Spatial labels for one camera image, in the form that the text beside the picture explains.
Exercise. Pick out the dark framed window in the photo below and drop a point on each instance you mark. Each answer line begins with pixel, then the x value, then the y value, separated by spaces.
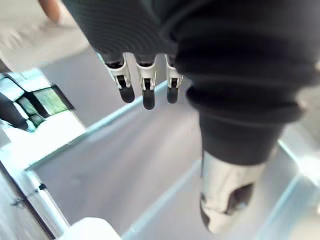
pixel 50 101

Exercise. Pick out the black rounded object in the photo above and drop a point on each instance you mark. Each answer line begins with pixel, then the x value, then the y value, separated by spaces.
pixel 11 112

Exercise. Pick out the white door with black hinges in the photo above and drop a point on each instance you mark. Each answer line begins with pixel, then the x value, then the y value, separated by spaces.
pixel 37 205

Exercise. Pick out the person's leg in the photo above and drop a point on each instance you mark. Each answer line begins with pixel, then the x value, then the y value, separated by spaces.
pixel 51 8

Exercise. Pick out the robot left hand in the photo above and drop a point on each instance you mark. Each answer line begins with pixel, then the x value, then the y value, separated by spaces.
pixel 225 62

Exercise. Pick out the white rounded object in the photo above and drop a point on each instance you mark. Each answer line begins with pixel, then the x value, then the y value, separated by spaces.
pixel 92 230

